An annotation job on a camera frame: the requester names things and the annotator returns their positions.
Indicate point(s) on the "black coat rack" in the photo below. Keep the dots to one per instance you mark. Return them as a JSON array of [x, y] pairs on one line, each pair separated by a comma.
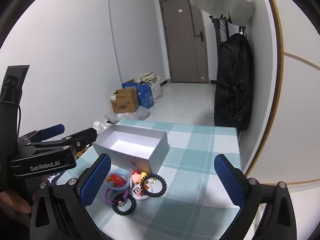
[[223, 30]]

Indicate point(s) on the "teal plaid tablecloth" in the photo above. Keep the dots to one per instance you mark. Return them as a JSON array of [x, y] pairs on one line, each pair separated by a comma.
[[195, 160]]

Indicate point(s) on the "white cardboard box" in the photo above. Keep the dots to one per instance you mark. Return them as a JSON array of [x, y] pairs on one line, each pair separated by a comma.
[[155, 152]]

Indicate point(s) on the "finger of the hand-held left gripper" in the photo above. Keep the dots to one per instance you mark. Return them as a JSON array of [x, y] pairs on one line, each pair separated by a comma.
[[53, 129], [82, 136]]

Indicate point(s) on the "white fabric bag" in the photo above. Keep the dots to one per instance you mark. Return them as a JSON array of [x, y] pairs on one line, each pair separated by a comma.
[[155, 87]]

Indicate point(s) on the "small blue box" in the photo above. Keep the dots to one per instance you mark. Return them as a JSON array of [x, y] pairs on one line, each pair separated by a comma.
[[128, 84]]

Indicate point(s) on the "large blue box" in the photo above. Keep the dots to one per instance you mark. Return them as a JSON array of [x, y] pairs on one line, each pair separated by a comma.
[[145, 96]]

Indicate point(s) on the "pink and yellow toy charm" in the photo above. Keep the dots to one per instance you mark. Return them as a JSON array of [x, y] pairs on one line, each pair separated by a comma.
[[135, 177]]

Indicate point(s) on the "white round badge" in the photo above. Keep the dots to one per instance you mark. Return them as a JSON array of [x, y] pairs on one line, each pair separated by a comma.
[[137, 196]]

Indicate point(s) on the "small green-white round pin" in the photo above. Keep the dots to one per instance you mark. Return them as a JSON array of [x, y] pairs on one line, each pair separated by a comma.
[[151, 180]]

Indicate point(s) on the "grey-brown door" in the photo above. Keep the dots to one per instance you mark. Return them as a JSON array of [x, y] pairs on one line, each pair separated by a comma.
[[180, 42]]

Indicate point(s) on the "clear plastic bag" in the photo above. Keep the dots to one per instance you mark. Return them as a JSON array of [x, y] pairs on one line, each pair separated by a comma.
[[100, 126], [130, 116]]

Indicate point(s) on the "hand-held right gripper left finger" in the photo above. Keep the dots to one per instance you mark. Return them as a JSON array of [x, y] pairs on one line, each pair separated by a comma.
[[96, 180]]

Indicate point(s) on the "black backpack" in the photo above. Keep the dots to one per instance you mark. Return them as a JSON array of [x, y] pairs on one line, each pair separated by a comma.
[[233, 85]]

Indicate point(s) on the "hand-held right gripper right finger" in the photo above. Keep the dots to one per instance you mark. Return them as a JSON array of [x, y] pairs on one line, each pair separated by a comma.
[[230, 180]]

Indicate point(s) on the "grey hanging bag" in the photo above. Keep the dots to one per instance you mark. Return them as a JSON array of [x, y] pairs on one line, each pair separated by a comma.
[[225, 0]]

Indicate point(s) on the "brown cardboard box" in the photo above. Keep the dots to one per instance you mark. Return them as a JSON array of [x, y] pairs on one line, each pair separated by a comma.
[[125, 101]]

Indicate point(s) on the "person's left hand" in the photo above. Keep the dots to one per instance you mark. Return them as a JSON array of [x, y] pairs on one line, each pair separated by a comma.
[[15, 205]]

